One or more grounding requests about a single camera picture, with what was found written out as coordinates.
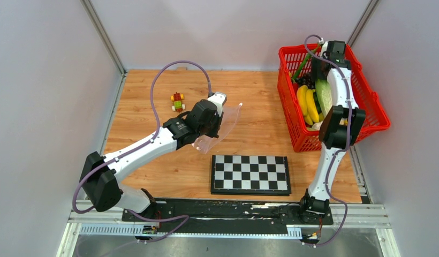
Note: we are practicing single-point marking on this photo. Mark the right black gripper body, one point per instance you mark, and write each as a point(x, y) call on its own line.
point(317, 62)

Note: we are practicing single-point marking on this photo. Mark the colourful toy car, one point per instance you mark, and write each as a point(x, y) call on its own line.
point(177, 102)

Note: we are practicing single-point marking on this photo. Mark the yellow banana bunch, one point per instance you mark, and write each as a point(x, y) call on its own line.
point(309, 105)

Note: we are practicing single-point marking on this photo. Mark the dark purple grapes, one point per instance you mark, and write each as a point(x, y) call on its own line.
point(305, 80)

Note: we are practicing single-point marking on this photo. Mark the black white checkerboard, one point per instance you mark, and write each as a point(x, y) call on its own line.
point(250, 175)

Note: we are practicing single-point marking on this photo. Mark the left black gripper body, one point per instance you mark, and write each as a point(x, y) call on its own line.
point(212, 129)

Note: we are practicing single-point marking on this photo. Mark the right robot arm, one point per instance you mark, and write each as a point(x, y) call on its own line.
point(339, 130)

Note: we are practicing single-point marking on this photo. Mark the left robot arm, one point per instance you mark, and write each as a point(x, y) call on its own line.
point(102, 175)

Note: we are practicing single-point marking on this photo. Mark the red plastic basket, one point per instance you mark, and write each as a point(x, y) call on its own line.
point(304, 140)

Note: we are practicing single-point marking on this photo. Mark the long green pepper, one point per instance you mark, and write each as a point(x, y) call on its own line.
point(296, 74)

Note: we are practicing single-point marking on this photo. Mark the green napa cabbage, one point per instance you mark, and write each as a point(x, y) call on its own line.
point(324, 96)

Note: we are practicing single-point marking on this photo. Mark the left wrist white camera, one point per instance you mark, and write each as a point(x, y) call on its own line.
point(218, 99)

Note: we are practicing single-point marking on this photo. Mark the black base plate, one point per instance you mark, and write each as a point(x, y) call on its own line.
point(230, 217)

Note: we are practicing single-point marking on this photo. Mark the clear zip top bag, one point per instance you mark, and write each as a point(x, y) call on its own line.
point(230, 118)

